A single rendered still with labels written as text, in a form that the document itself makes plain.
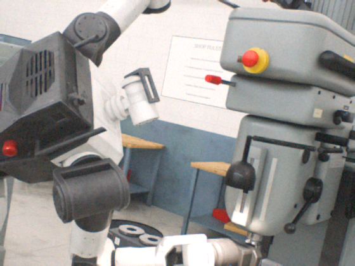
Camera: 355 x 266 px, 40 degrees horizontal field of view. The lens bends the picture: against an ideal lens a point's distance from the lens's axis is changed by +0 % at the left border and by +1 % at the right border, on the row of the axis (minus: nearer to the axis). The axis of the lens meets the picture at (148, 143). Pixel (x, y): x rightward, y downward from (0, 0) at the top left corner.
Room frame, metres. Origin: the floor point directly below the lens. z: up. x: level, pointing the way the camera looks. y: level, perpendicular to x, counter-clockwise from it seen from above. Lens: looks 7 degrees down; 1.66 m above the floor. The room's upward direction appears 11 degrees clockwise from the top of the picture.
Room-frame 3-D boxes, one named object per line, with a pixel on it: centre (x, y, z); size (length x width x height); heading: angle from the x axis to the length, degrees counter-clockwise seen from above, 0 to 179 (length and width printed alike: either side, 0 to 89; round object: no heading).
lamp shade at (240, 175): (1.15, -0.23, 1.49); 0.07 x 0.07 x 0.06
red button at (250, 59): (1.16, -0.20, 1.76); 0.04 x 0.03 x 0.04; 53
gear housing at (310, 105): (1.40, -0.38, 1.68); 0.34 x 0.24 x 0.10; 143
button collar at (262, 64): (1.18, -0.21, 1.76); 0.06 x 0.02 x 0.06; 53
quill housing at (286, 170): (1.37, -0.35, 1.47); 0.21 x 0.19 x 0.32; 53
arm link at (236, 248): (1.31, -0.28, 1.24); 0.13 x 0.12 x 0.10; 40
